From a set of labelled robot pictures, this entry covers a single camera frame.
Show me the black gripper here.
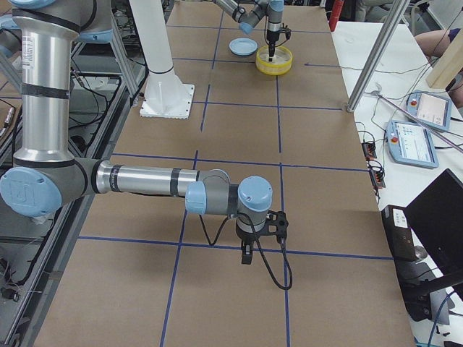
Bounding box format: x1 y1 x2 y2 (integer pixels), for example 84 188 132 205
266 30 279 61
237 227 264 265

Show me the yellow bamboo steamer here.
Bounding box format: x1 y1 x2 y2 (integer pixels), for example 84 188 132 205
255 46 293 76

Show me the light blue plate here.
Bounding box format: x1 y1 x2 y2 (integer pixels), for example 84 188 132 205
229 38 258 56

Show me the red cylinder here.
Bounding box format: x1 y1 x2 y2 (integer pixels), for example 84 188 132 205
328 0 344 32

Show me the brown paper table cover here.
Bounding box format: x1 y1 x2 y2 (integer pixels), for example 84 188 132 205
35 2 414 346

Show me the reacher grabber stick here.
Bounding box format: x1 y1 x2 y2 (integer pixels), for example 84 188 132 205
370 82 463 155

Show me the near teach pendant tablet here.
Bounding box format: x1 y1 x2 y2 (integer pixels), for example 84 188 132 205
386 120 439 168

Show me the teach pendant tablet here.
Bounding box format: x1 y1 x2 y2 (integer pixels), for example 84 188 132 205
386 120 439 168
407 90 451 131

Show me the far teach pendant tablet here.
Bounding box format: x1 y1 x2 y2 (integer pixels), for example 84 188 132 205
407 90 451 131

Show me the black laptop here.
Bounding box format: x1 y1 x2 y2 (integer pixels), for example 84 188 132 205
381 168 462 325

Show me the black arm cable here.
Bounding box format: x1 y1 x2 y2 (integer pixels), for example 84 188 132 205
197 211 293 291

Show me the white camera mast pillar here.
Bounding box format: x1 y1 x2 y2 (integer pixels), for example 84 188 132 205
130 0 195 119

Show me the aluminium frame post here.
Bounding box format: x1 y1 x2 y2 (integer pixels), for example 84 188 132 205
347 0 410 112

